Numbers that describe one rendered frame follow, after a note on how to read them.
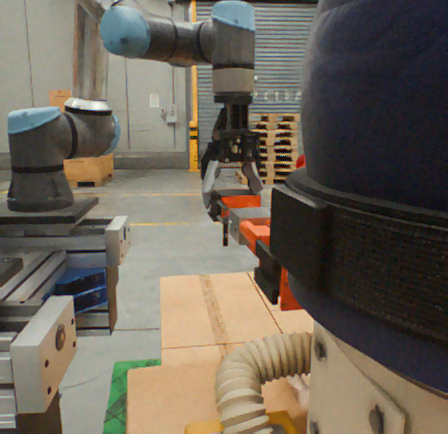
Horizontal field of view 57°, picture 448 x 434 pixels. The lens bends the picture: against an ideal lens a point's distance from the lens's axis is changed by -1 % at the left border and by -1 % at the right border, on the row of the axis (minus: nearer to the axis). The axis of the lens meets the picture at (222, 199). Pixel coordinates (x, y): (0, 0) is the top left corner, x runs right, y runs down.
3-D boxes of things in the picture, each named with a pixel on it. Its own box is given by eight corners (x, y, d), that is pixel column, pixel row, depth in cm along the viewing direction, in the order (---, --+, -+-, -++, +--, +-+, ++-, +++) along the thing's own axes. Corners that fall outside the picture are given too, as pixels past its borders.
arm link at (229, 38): (227, 12, 77) (265, 4, 72) (227, 73, 79) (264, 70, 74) (198, 4, 71) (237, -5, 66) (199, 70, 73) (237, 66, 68)
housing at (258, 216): (278, 243, 65) (280, 215, 64) (236, 246, 63) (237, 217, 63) (265, 232, 72) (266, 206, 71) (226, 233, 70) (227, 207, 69)
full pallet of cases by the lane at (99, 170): (101, 187, 747) (95, 87, 713) (43, 187, 741) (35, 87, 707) (114, 177, 866) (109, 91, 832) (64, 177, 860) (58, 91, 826)
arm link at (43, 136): (1, 164, 97) (-5, 105, 95) (54, 160, 107) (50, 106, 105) (24, 168, 90) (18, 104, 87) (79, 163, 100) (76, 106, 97)
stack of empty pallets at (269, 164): (299, 184, 775) (301, 113, 750) (240, 185, 769) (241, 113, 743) (285, 175, 901) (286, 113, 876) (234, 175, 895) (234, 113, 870)
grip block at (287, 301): (361, 305, 44) (366, 252, 43) (273, 313, 42) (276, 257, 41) (326, 276, 52) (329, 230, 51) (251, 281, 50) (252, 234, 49)
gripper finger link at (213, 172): (195, 209, 73) (215, 160, 72) (191, 202, 79) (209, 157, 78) (211, 214, 74) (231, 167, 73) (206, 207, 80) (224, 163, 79)
